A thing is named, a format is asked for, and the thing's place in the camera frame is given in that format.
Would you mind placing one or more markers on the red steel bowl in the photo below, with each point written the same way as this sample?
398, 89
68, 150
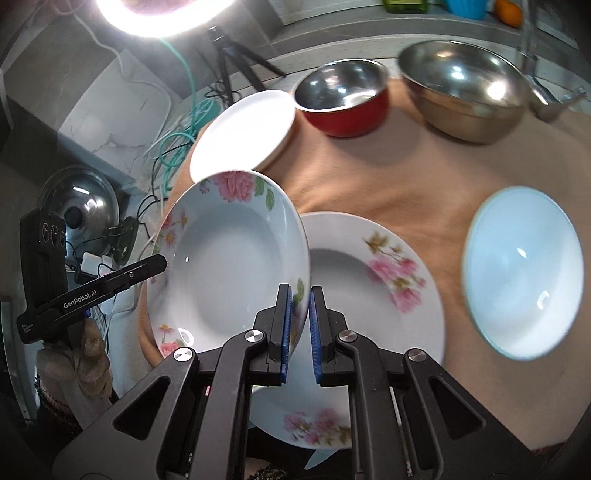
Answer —
351, 115

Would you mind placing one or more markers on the blue cup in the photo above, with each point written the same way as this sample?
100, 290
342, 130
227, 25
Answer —
464, 7

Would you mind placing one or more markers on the light blue bowl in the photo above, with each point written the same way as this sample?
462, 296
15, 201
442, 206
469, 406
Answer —
521, 277

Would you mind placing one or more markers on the white charger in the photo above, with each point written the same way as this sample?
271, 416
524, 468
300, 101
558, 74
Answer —
94, 264

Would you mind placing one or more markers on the black tripod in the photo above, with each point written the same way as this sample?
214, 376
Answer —
221, 46

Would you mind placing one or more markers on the dark round device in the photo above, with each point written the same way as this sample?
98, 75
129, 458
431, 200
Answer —
122, 240

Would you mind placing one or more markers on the large steel bowl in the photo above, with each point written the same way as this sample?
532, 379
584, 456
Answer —
461, 115

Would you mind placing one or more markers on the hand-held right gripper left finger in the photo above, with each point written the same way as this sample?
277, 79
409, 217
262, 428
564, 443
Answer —
286, 337

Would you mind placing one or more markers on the steel faucet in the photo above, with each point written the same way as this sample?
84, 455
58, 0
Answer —
540, 99

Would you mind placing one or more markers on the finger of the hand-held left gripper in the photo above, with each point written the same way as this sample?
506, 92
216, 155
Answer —
143, 267

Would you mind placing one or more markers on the floral white plate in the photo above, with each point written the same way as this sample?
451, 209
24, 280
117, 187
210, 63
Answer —
221, 258
351, 277

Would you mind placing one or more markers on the person's left hand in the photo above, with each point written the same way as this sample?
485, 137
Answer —
92, 364

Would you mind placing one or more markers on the tan blanket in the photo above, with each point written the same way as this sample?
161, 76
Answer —
392, 184

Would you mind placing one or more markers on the orange fruit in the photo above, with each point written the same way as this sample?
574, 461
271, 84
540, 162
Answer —
508, 11

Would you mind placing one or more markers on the green bottle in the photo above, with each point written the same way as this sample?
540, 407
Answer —
406, 5

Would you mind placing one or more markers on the plain white plate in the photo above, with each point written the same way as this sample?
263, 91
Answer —
244, 134

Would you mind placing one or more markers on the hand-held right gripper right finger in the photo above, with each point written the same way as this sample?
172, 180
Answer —
316, 337

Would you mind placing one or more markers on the steel pot lid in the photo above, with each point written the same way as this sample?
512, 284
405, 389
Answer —
92, 194

